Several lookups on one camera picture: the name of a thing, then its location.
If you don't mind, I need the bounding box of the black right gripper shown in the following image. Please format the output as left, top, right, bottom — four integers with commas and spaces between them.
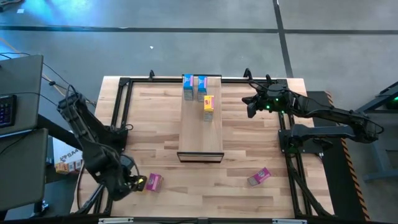
241, 74, 292, 119

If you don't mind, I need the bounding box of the magenta raisin bran cereal box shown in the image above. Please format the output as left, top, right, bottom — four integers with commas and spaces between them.
248, 167, 272, 187
145, 172, 164, 193

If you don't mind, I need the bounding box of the yellow corn pops cereal box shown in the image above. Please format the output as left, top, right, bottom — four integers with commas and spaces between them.
203, 95, 215, 123

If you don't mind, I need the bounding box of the blue cereal box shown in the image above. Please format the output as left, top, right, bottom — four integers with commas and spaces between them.
182, 73, 195, 101
197, 75, 208, 103

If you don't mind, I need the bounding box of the white printed cardboard box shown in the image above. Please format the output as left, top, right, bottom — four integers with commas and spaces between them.
52, 136, 85, 175

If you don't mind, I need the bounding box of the dark grey desk panel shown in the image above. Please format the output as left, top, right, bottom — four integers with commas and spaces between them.
0, 128, 49, 212

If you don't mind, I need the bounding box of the black hazard-striped floor mat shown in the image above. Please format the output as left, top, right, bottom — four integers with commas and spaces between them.
306, 90, 371, 222

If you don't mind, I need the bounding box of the blue-grey metal cart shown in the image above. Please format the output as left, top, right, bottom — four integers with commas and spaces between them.
343, 80, 398, 184

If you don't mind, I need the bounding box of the black keyboard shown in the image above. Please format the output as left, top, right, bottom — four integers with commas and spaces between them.
0, 94, 18, 129

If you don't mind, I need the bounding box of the light grey desk panel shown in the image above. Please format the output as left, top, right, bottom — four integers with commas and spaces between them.
0, 55, 44, 137

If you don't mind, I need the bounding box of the silver metal bracket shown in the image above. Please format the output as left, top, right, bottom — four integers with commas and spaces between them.
272, 218, 308, 224
98, 217, 134, 224

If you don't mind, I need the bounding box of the wooden shelf with black frame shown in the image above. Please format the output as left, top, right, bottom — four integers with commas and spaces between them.
176, 74, 225, 164

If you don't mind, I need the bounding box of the black metal table frame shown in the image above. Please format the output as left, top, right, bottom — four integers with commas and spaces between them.
73, 76, 333, 218

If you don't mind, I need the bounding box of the thin black cable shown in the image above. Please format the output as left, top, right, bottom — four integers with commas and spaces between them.
0, 52, 97, 108

